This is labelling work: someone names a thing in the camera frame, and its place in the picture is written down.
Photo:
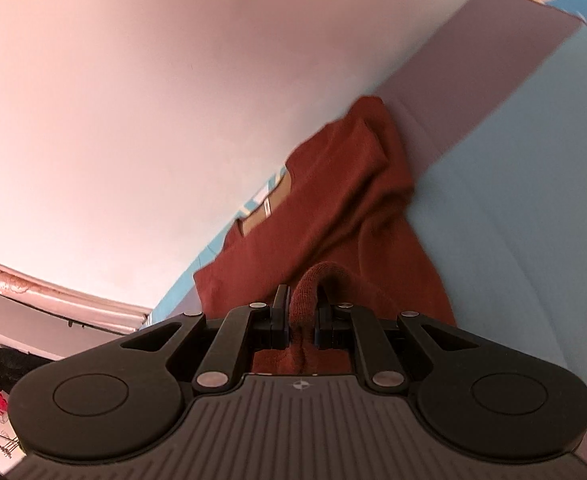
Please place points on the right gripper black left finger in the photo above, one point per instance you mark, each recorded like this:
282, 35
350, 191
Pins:
122, 398

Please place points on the dark red knit sweater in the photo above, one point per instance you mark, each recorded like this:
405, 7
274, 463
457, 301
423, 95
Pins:
339, 234

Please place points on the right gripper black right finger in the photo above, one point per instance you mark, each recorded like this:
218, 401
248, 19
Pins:
480, 398

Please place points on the blue grey patterned bed sheet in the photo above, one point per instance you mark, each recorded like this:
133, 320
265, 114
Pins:
490, 100

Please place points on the black cloth on rack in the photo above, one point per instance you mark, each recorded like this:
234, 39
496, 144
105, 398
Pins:
15, 364

